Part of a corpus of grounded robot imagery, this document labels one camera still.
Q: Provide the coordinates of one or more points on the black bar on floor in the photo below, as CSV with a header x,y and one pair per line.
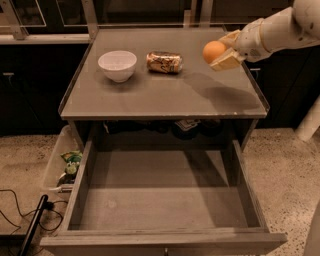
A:
x,y
33,226

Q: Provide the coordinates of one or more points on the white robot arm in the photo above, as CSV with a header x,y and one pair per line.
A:
x,y
295,27

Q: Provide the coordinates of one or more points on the green snack bag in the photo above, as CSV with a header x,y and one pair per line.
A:
x,y
72,160

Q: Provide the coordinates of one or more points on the crushed tan soda can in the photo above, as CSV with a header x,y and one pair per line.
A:
x,y
164,62

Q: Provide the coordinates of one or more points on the orange fruit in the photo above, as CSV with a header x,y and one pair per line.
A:
x,y
213,50

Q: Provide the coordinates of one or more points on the white ceramic bowl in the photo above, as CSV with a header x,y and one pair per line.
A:
x,y
118,65

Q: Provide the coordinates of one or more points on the open grey top drawer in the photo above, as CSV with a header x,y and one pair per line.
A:
x,y
173,201

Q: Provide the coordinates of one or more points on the clear plastic storage bin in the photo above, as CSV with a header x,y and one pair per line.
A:
x,y
56,165

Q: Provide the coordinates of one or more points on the grey cabinet counter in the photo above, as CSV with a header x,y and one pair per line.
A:
x,y
197,92

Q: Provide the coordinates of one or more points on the metal railing frame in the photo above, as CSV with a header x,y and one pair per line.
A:
x,y
78,21

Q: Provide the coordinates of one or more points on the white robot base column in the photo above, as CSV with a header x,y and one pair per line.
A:
x,y
306,129

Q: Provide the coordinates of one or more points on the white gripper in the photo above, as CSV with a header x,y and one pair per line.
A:
x,y
249,40

